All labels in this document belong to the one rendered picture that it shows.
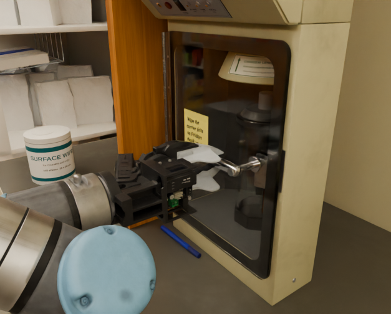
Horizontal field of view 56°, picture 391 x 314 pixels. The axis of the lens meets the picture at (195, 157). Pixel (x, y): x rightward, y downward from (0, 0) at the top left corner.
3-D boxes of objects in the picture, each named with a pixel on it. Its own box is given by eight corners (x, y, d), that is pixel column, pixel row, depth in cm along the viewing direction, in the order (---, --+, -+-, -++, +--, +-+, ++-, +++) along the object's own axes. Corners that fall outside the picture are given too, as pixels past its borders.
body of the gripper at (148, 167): (200, 212, 52) (122, 242, 45) (168, 189, 58) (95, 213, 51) (201, 162, 49) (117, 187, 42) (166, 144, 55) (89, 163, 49)
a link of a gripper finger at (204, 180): (239, 190, 58) (192, 204, 53) (216, 177, 62) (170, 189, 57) (241, 172, 57) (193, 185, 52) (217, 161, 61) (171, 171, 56)
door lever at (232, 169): (222, 156, 65) (222, 141, 64) (260, 174, 58) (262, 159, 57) (197, 162, 62) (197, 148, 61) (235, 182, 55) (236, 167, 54)
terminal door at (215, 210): (173, 209, 86) (168, 29, 71) (269, 283, 63) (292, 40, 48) (169, 210, 85) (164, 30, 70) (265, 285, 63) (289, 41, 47)
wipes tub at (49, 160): (68, 164, 123) (62, 121, 117) (82, 178, 113) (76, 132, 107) (27, 174, 115) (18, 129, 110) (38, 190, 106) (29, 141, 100)
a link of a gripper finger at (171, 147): (201, 164, 57) (153, 182, 52) (194, 161, 58) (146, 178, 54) (199, 136, 55) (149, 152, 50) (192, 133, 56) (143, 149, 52)
